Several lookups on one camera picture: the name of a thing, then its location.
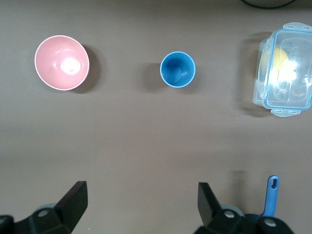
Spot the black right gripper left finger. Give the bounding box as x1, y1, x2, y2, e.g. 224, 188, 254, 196
0, 180, 88, 234

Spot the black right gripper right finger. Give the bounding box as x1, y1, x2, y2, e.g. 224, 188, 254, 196
195, 182, 294, 234

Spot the pink plastic bowl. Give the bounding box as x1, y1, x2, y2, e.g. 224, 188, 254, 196
34, 35, 90, 91

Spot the brown table cover mat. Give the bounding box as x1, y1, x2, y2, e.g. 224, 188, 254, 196
0, 0, 312, 234

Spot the clear plastic food container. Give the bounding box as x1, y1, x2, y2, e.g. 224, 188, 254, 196
252, 22, 312, 118

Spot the blue plastic cup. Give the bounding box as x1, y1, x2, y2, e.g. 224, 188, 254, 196
159, 51, 196, 88

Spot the yellow lemon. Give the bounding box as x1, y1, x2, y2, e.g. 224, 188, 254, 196
262, 47, 291, 78

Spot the dark blue handled pot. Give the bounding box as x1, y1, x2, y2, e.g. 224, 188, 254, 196
242, 175, 280, 234

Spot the black looped floor cable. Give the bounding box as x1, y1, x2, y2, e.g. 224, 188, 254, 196
240, 0, 297, 10

